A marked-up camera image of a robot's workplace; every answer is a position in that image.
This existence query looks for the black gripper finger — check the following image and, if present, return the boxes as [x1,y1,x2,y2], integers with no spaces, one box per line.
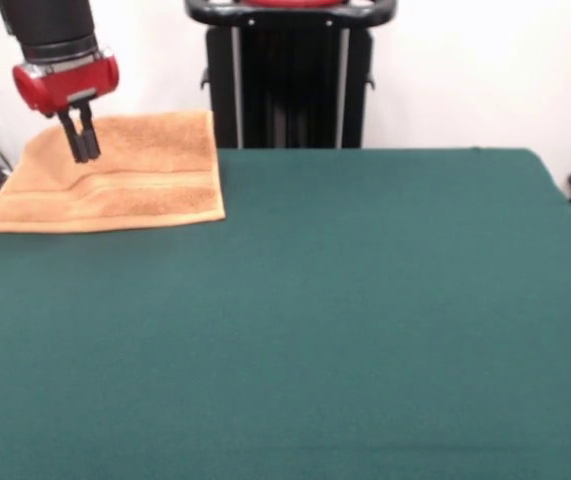
[78,101,103,161]
[56,108,90,165]

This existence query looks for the dark green table cloth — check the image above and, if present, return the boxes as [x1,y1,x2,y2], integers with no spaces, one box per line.
[0,147,571,480]

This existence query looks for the tan terry towel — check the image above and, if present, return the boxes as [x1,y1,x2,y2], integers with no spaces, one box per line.
[0,109,227,235]

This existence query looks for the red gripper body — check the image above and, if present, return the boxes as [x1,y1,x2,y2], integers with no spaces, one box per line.
[12,48,121,119]

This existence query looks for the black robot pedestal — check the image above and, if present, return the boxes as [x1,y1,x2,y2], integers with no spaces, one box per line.
[183,0,397,150]

